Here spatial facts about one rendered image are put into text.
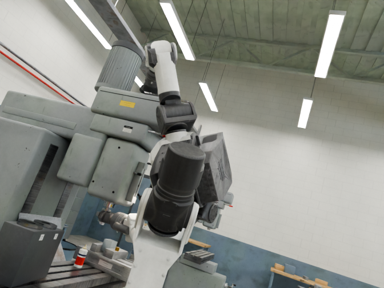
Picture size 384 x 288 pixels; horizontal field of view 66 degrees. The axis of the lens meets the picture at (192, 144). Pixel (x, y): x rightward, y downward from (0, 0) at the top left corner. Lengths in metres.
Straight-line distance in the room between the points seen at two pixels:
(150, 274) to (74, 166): 0.87
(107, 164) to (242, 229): 6.60
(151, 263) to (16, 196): 0.94
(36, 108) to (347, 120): 7.78
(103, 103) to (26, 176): 0.53
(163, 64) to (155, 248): 0.71
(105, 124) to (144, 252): 0.86
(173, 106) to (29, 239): 0.70
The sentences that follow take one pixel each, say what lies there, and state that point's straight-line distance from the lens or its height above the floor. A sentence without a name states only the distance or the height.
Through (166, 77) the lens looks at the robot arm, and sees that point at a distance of 1.23.
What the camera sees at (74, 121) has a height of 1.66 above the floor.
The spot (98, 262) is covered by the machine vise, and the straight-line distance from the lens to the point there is 1.74.
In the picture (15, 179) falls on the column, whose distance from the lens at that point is 1.71.
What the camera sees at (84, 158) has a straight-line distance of 1.63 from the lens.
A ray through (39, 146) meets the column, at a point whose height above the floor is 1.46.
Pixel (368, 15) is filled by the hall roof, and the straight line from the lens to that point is 7.37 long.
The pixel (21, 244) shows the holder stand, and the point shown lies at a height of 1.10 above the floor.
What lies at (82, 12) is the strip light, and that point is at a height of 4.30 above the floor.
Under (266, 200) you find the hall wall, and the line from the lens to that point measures 7.98.
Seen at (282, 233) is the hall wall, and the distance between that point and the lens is 7.92.
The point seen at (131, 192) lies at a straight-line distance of 1.56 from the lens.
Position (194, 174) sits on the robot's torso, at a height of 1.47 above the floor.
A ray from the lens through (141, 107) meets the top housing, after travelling 1.56.
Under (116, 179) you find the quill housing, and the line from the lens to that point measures 1.52.
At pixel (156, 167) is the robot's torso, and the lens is 1.06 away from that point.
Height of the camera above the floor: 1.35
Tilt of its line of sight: 14 degrees up
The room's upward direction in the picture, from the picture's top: 18 degrees clockwise
